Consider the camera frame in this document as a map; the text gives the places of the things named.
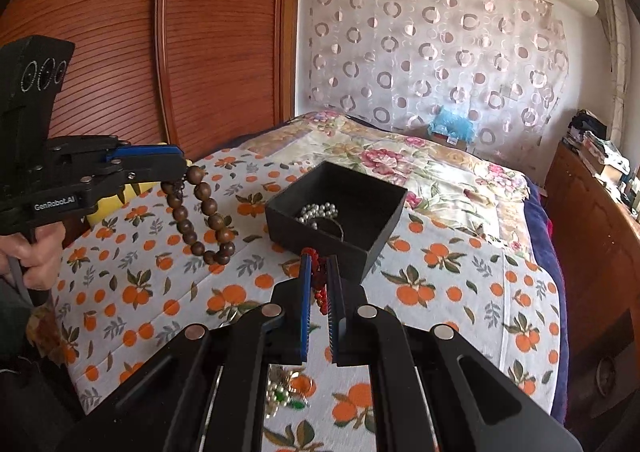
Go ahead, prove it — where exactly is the orange fruit print cloth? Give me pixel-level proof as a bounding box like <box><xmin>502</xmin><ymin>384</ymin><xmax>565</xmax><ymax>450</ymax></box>
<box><xmin>55</xmin><ymin>147</ymin><xmax>565</xmax><ymax>452</ymax></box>

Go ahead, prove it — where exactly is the sheer circle pattern curtain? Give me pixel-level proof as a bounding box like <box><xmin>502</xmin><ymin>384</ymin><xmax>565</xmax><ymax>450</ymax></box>
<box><xmin>299</xmin><ymin>0</ymin><xmax>572</xmax><ymax>169</ymax></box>

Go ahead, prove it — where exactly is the white pearl bracelet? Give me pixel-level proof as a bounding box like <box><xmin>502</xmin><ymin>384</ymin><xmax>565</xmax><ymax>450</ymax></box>
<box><xmin>295</xmin><ymin>201</ymin><xmax>347</xmax><ymax>234</ymax></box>

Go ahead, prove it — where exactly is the brown wooden bead bracelet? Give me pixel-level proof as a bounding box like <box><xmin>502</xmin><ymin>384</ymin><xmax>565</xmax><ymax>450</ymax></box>
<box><xmin>161</xmin><ymin>165</ymin><xmax>239</xmax><ymax>267</ymax></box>

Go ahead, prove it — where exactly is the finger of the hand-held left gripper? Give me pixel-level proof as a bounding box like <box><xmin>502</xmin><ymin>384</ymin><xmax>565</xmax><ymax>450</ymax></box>
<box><xmin>102</xmin><ymin>144</ymin><xmax>186</xmax><ymax>165</ymax></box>
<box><xmin>82</xmin><ymin>157</ymin><xmax>190</xmax><ymax>205</ymax></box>

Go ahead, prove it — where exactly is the red bead bracelet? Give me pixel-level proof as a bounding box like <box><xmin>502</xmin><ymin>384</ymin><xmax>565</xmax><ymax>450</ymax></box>
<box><xmin>302</xmin><ymin>247</ymin><xmax>335</xmax><ymax>319</ymax></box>

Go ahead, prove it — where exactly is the brown wooden cabinet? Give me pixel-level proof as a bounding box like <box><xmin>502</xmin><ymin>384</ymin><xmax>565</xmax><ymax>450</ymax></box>
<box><xmin>542</xmin><ymin>141</ymin><xmax>640</xmax><ymax>385</ymax></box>

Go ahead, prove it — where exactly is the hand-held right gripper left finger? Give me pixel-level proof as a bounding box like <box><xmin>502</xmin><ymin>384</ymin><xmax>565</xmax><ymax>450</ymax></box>
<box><xmin>60</xmin><ymin>252</ymin><xmax>321</xmax><ymax>452</ymax></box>

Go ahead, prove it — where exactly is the blue plush toy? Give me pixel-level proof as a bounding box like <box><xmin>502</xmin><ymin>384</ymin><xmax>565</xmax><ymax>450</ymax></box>
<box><xmin>427</xmin><ymin>105</ymin><xmax>477</xmax><ymax>144</ymax></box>

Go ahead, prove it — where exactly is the floral quilt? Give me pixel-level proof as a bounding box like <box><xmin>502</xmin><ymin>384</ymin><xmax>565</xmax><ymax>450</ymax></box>
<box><xmin>240</xmin><ymin>110</ymin><xmax>532</xmax><ymax>255</ymax></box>

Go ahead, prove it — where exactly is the dark blue blanket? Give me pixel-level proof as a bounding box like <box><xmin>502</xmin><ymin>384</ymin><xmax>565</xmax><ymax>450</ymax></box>
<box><xmin>520</xmin><ymin>176</ymin><xmax>572</xmax><ymax>429</ymax></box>

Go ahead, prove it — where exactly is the person's left hand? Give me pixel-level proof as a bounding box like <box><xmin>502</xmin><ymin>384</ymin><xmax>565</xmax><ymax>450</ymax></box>
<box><xmin>0</xmin><ymin>223</ymin><xmax>67</xmax><ymax>306</ymax></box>

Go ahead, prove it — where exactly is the small cardboard box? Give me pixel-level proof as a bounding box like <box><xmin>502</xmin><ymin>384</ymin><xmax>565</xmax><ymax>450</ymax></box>
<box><xmin>432</xmin><ymin>132</ymin><xmax>470</xmax><ymax>149</ymax></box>

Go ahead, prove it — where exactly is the black jewelry box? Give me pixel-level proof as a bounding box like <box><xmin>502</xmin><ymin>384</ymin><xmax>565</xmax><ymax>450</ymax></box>
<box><xmin>264</xmin><ymin>160</ymin><xmax>409</xmax><ymax>284</ymax></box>

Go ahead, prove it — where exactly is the gold green stone jewelry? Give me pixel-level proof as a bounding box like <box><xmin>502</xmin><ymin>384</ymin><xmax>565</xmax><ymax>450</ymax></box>
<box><xmin>265</xmin><ymin>366</ymin><xmax>311</xmax><ymax>420</ymax></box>

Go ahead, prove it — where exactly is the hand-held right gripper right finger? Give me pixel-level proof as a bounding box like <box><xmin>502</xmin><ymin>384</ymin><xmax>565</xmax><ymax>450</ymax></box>
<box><xmin>326</xmin><ymin>255</ymin><xmax>586</xmax><ymax>452</ymax></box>

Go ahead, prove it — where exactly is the pile of books and papers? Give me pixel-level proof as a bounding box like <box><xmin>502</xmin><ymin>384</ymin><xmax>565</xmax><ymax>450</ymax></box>
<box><xmin>564</xmin><ymin>108</ymin><xmax>640</xmax><ymax>218</ymax></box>

